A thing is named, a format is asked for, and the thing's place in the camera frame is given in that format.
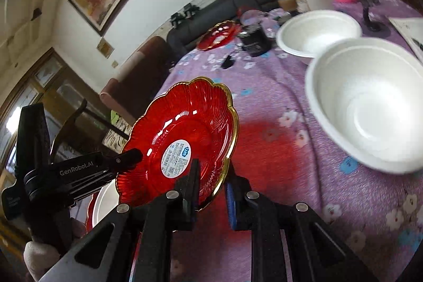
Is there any black clamp on sofa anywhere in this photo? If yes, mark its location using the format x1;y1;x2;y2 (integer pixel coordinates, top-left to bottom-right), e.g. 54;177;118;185
170;12;185;29
183;3;200;19

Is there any brown armchair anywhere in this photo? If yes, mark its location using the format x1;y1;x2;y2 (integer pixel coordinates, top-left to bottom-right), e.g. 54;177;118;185
100;36;173;125

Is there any black power adapter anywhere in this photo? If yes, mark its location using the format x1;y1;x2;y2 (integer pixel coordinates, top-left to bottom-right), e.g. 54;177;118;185
221;54;236;70

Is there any white foam bowl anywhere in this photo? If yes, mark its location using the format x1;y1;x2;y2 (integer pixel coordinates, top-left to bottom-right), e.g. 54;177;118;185
275;10;362;64
91;180;119;227
305;38;422;175

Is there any white notebook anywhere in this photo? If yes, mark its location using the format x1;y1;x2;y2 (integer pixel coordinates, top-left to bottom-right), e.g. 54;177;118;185
389;17;423;63

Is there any dark wooden chair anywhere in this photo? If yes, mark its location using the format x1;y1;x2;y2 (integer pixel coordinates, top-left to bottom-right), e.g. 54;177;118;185
49;98;129;163

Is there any black grinder with wooden knob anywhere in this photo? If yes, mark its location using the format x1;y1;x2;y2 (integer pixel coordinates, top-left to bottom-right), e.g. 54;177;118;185
278;0;310;19

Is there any small red gold-rimmed plate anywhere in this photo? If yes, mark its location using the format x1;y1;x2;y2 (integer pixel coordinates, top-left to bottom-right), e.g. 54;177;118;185
116;77;240;210

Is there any far red glass plate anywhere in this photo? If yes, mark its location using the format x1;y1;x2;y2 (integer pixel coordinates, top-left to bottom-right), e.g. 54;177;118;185
196;20;241;51

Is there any purple phone stand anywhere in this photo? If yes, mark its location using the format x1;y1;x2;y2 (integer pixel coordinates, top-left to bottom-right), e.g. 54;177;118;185
359;0;391;39

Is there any black cylindrical pump device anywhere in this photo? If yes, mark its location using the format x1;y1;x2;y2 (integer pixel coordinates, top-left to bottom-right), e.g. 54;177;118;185
237;23;272;57

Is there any gloved left hand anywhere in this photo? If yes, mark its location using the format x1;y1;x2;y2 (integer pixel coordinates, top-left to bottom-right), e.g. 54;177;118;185
23;218;87;281

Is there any purple floral tablecloth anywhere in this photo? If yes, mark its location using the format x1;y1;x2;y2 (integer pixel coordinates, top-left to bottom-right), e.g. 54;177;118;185
158;40;422;281

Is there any black leather sofa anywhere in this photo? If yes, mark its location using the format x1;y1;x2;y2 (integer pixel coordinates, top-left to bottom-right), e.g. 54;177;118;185
166;0;278;59

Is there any wooden glass door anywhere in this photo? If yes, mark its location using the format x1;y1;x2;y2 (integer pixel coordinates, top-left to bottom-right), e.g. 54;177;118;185
0;46;110;256

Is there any large red glass plate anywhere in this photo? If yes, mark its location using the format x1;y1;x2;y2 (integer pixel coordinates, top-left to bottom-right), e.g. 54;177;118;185
85;192;99;232

